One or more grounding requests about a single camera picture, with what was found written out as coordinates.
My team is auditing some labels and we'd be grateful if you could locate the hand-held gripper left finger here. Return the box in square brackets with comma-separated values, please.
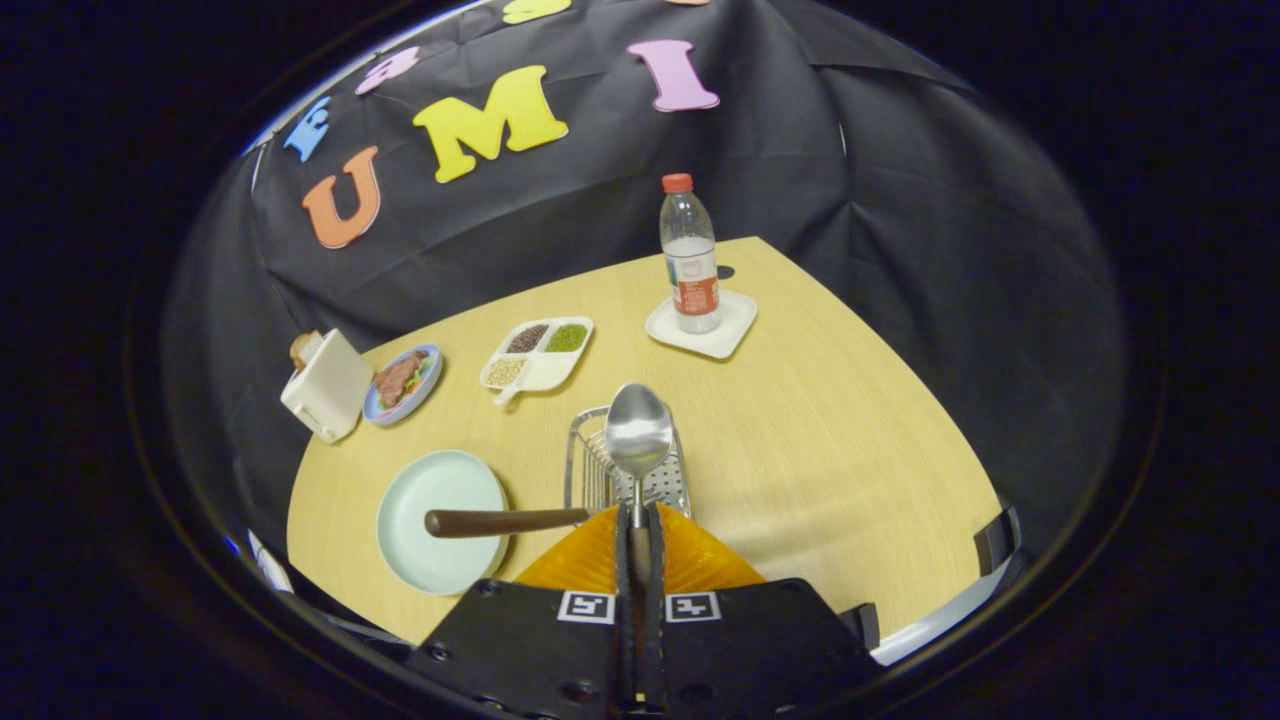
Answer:
[410, 503, 638, 720]

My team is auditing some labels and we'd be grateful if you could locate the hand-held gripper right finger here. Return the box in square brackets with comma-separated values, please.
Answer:
[640, 503, 886, 720]

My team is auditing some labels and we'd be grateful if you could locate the metal fork wooden handle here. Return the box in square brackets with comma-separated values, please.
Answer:
[424, 505, 601, 541]

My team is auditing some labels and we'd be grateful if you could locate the metal spoon wooden handle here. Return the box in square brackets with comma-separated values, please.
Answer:
[604, 382, 674, 591]

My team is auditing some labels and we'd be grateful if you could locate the pale green plate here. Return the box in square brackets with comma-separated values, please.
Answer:
[376, 449, 512, 597]

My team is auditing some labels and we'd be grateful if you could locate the white divided tray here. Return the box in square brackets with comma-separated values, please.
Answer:
[479, 316, 595, 406]

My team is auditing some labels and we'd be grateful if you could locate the white square coaster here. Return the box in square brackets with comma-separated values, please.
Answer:
[645, 289, 758, 361]

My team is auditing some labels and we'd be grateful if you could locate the blue plate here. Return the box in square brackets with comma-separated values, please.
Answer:
[362, 344, 444, 428]

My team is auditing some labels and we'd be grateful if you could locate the green lettuce garnish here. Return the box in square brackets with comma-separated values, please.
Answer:
[400, 352, 439, 401]

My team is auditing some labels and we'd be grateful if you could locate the brown steak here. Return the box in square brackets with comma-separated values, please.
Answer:
[374, 350, 431, 409]

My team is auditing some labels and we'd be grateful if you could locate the clear water bottle red cap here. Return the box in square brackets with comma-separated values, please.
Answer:
[659, 173, 722, 335]

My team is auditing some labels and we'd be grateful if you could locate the white toaster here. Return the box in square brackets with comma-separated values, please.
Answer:
[280, 329, 375, 445]

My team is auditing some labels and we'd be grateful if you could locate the white flat sheet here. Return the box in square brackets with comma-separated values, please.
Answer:
[247, 530, 294, 593]

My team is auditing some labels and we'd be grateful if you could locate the metal wire basket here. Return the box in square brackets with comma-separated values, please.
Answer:
[563, 403, 693, 519]

